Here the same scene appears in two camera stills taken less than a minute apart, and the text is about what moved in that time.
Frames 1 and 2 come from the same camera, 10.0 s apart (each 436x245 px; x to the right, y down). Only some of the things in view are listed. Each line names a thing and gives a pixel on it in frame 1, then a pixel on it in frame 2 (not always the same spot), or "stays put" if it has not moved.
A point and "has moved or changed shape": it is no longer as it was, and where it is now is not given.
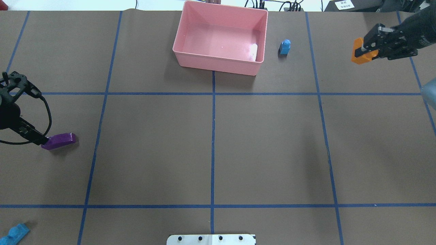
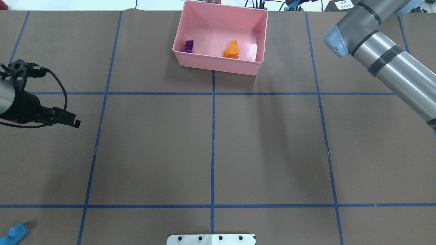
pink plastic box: x=221 y=37 stays put
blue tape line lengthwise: x=213 y=153 stays put
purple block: x=57 y=141 → x=188 y=48
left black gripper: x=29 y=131 → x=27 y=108
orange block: x=367 y=56 has moved or changed shape
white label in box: x=254 y=47 stays put
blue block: x=15 y=234 stays put
